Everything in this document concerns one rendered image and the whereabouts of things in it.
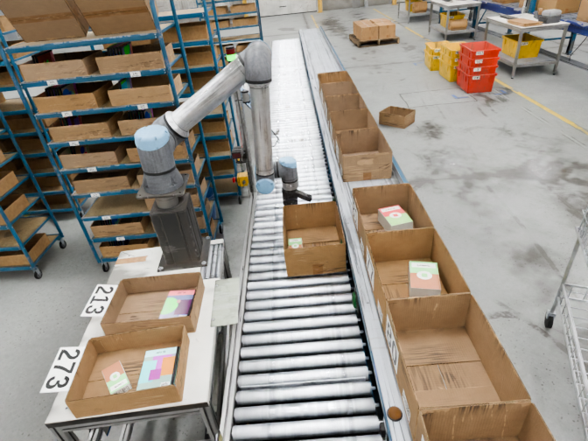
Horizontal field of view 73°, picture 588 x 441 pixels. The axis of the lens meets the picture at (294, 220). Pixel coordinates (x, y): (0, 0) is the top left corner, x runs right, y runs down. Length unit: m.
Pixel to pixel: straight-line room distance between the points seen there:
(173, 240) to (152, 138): 0.53
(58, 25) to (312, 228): 1.96
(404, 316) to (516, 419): 0.44
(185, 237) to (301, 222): 0.63
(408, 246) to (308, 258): 0.46
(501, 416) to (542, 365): 1.51
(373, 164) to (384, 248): 0.77
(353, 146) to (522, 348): 1.61
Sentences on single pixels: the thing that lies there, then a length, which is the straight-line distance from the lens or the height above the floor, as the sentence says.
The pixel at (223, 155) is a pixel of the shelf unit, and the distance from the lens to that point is 3.87.
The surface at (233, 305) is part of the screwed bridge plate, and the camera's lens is 1.87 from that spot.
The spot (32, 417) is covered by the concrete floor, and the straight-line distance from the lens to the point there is 2.93.
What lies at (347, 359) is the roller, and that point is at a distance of 1.63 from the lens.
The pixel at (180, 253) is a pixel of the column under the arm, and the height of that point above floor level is 0.82.
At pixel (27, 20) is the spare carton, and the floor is 1.87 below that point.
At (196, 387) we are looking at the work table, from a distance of 1.65.
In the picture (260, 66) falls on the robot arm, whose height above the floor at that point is 1.68.
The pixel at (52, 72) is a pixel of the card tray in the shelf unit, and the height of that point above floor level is 1.58.
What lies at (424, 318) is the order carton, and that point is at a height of 0.94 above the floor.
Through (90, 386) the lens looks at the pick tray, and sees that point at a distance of 1.81.
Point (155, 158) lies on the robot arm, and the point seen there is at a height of 1.35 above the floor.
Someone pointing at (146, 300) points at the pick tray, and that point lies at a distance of 2.04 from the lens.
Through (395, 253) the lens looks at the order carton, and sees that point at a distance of 1.80.
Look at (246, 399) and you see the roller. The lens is 1.58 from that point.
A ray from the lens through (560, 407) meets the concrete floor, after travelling 2.64.
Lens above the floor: 2.05
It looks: 34 degrees down
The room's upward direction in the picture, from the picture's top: 6 degrees counter-clockwise
